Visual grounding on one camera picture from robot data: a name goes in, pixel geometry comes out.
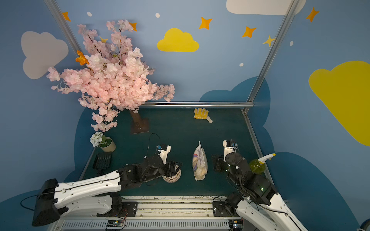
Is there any white woven breakfast bowl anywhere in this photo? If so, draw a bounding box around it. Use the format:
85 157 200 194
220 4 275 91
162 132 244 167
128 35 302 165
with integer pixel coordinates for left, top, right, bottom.
162 170 181 183

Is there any instant oats bag white purple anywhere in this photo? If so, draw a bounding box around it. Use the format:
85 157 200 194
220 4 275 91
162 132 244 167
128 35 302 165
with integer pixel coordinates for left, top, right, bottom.
192 142 208 181

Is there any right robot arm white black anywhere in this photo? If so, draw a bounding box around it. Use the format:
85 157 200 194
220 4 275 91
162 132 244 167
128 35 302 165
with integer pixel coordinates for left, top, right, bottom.
212 152 306 231

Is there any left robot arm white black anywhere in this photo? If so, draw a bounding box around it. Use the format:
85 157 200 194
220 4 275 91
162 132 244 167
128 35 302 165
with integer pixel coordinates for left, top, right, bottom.
32 156 182 227

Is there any yellow green spray bottle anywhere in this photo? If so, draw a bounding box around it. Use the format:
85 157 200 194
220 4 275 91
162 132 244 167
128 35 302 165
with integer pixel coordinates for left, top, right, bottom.
249 153 276 174

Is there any yellow work glove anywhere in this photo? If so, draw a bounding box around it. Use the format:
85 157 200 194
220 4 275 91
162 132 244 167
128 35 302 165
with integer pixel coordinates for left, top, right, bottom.
193 108 213 123

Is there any right green circuit board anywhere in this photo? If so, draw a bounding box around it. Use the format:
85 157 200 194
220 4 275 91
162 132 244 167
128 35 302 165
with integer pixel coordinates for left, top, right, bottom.
228 219 243 231

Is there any green circuit board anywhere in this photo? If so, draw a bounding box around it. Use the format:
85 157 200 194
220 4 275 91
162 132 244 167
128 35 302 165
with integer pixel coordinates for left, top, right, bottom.
106 219 125 229
228 219 243 231

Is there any small potted white flower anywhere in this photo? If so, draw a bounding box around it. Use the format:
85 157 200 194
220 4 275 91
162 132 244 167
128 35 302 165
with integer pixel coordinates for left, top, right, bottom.
90 132 116 152

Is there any left green circuit board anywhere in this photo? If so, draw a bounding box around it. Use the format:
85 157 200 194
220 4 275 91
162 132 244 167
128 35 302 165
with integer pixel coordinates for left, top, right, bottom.
106 219 125 229

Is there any pink cherry blossom tree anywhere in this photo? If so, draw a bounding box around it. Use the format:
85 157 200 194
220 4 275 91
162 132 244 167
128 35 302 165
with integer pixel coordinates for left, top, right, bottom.
46 20 175 132

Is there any orange butterfly decoration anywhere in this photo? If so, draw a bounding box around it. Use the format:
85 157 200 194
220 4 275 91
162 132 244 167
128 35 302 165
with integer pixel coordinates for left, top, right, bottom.
75 51 89 66

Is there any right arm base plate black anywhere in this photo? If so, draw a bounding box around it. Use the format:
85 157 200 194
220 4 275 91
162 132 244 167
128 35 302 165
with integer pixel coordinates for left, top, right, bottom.
213 201 238 217

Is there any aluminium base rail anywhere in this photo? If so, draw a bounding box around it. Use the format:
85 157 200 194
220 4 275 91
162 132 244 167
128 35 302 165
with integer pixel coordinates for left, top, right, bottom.
47 195 300 231

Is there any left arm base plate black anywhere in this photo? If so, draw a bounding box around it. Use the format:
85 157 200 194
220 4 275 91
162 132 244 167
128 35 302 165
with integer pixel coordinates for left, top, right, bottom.
96 201 138 218

